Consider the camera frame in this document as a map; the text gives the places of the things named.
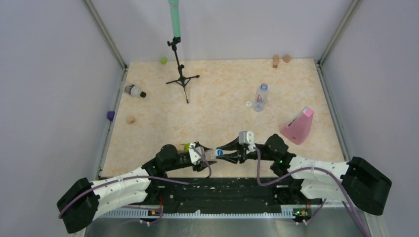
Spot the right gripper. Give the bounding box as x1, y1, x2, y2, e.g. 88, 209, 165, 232
216, 137, 276, 164

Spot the clear plastic bottle white cap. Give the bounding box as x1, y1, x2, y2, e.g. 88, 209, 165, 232
253, 83, 269, 112

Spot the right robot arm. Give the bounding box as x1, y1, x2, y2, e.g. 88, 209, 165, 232
217, 131, 392, 216

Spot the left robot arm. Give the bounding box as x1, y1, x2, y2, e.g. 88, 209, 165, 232
57, 142, 223, 234

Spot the small clear bottle black cap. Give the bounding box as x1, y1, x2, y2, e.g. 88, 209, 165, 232
124, 84, 147, 98

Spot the colourful toy block car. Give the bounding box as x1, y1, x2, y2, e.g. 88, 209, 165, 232
175, 143, 190, 154

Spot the black tripod stand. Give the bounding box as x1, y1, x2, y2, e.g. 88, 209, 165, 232
166, 37, 200, 104

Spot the wooden cube with cross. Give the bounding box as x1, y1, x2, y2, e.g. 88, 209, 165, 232
126, 116, 136, 124

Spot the purple block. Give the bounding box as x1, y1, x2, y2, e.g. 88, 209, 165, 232
106, 111, 115, 121

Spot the tall wooden block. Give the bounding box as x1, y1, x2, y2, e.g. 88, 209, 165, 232
272, 54, 280, 69

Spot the small wooden cube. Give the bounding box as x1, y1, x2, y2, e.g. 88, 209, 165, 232
283, 54, 292, 63

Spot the green foam microphone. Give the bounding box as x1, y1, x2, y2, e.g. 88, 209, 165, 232
168, 0, 181, 38

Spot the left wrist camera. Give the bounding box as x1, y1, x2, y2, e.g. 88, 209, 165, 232
189, 147, 205, 165

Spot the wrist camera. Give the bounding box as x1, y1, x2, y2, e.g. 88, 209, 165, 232
189, 147, 205, 165
238, 131, 254, 146

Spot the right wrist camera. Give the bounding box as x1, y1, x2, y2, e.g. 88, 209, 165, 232
238, 131, 254, 146

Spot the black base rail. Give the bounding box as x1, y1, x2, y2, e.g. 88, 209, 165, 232
137, 176, 325, 215

